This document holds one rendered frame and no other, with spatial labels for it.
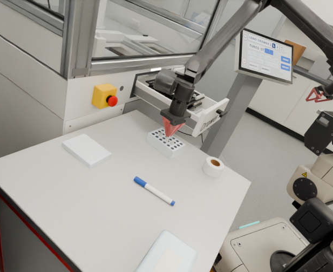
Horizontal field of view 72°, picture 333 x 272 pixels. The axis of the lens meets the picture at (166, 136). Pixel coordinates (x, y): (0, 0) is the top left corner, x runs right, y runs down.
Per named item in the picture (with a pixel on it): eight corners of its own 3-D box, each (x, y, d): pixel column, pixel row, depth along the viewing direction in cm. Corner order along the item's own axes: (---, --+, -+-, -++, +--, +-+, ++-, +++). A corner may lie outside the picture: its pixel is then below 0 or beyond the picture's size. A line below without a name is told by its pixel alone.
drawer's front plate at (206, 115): (219, 119, 112) (229, 99, 106) (194, 137, 89) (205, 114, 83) (216, 117, 113) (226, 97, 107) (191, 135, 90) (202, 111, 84)
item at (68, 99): (195, 81, 156) (203, 61, 149) (63, 120, 75) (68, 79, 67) (96, 30, 186) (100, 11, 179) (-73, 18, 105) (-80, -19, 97)
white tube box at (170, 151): (182, 152, 89) (185, 144, 87) (169, 160, 82) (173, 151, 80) (159, 135, 94) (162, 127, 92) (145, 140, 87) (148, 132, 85)
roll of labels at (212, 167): (223, 176, 84) (228, 168, 82) (209, 178, 81) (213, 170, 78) (212, 163, 89) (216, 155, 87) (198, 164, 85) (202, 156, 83)
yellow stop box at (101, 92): (115, 106, 85) (119, 88, 81) (101, 110, 79) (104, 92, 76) (105, 100, 87) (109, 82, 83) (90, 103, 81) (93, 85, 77)
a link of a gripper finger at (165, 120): (156, 133, 83) (163, 110, 78) (168, 128, 88) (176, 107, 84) (169, 143, 80) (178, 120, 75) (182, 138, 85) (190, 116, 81)
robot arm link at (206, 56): (276, -14, 77) (262, 11, 88) (261, -23, 78) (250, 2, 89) (196, 75, 70) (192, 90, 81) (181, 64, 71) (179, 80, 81)
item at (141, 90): (216, 115, 111) (222, 104, 107) (194, 131, 90) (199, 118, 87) (151, 79, 123) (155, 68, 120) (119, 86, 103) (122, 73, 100)
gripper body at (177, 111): (158, 115, 77) (164, 95, 73) (176, 110, 85) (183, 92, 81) (172, 124, 74) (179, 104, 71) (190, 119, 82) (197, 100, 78)
